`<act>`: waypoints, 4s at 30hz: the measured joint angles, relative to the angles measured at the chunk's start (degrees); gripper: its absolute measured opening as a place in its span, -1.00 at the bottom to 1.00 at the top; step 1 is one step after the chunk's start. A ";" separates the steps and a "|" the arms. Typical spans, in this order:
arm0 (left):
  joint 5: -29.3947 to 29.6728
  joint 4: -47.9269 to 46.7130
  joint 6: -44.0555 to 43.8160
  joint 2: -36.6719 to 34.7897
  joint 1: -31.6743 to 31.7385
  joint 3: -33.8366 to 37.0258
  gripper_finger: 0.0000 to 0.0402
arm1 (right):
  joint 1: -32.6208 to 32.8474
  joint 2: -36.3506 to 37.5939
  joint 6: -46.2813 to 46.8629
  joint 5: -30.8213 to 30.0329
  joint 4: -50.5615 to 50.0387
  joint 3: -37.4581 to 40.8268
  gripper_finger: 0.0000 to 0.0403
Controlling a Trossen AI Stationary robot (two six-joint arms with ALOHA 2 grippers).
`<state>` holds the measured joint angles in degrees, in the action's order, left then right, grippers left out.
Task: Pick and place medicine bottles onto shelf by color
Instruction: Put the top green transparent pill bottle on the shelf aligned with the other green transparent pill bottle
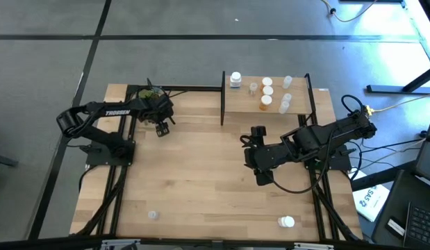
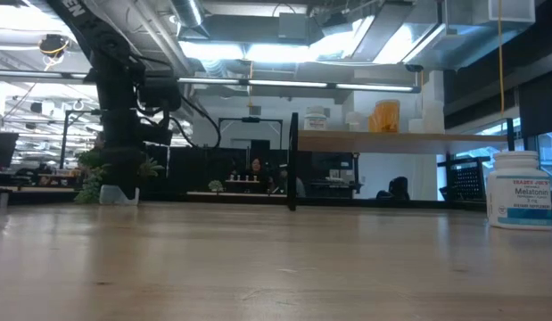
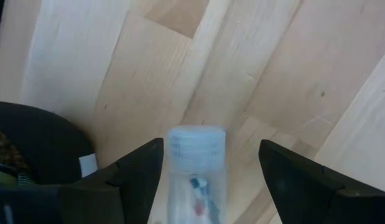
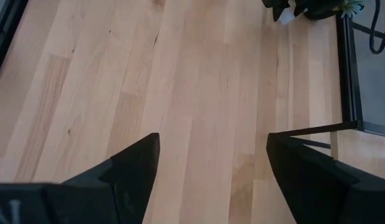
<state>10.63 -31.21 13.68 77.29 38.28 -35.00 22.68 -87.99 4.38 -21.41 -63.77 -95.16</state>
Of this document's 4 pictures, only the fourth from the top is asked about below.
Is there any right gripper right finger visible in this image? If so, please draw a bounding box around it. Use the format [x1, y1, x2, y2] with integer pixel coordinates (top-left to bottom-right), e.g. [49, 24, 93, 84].
[266, 133, 385, 224]

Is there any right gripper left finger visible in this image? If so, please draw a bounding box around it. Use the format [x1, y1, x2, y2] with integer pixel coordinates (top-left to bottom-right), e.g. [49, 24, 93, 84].
[0, 133, 161, 224]

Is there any white plant tag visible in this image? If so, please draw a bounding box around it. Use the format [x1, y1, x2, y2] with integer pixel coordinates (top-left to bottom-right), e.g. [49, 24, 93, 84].
[277, 6, 297, 26]

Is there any potted succulent plant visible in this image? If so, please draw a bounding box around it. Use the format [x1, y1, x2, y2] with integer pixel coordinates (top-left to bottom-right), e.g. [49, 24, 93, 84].
[261, 0, 366, 22]

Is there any black table frame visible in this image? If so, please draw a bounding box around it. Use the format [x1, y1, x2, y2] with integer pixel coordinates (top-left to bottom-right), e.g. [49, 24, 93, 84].
[0, 0, 385, 138]

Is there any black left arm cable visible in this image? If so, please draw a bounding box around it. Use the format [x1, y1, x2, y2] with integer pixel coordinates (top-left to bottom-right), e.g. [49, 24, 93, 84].
[368, 0, 385, 55]

